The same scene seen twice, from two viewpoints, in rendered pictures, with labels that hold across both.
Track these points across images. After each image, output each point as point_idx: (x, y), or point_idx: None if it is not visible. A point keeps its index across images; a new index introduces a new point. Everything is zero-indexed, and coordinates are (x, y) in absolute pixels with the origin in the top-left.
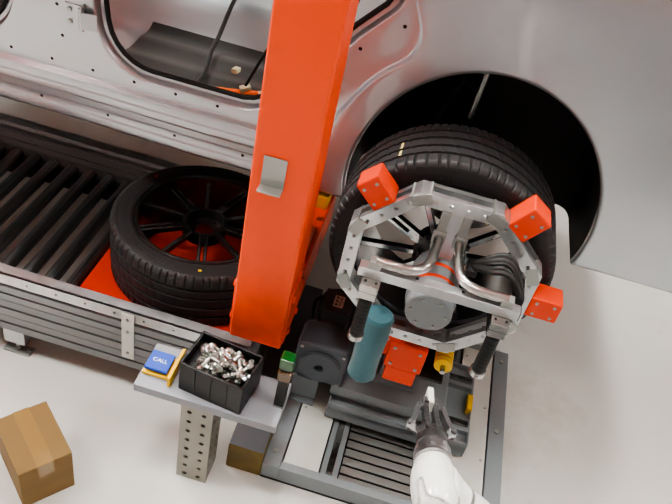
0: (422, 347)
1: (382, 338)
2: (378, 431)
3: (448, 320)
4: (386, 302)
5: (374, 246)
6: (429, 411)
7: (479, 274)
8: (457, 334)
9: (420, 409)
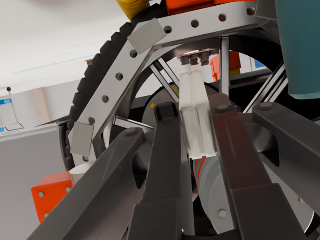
0: (181, 7)
1: (310, 53)
2: None
3: (213, 211)
4: (261, 35)
5: (315, 121)
6: (188, 106)
7: (139, 87)
8: (135, 53)
9: (255, 130)
